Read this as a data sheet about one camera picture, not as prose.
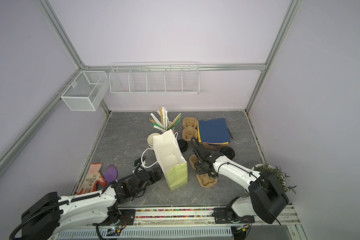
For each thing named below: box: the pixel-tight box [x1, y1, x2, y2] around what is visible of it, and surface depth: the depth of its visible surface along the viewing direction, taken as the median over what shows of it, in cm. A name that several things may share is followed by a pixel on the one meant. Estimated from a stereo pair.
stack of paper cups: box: [147, 132, 161, 149], surface depth 90 cm
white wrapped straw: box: [162, 106, 166, 129], surface depth 98 cm
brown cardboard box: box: [202, 142, 230, 150], surface depth 98 cm
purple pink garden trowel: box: [104, 164, 118, 184], surface depth 90 cm
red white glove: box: [77, 163, 107, 195], surface depth 86 cm
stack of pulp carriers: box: [182, 117, 198, 142], surface depth 107 cm
